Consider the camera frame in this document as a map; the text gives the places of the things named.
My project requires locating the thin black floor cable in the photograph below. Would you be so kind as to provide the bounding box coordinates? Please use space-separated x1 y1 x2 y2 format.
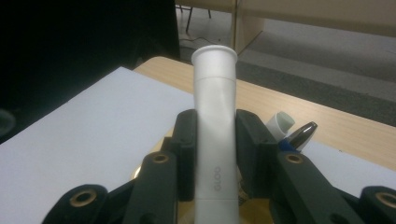
178 34 223 45

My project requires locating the wooden pen holder cup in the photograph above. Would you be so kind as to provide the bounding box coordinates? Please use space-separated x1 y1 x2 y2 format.
132 130 278 224

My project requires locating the white glue stick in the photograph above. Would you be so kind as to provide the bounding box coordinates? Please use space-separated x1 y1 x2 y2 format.
191 45 240 224

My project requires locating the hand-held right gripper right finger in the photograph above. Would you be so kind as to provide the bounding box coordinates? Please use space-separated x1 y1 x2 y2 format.
235 108 280 199

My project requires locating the white board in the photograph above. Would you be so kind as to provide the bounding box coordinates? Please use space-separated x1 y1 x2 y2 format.
0 66 396 224

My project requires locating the slim white pen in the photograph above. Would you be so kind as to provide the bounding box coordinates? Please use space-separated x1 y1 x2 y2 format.
265 111 296 141

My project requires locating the blue pen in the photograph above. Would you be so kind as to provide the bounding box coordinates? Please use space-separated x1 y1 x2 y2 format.
278 120 318 153

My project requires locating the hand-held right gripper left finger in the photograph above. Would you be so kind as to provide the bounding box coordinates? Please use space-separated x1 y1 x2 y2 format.
162 108 199 202

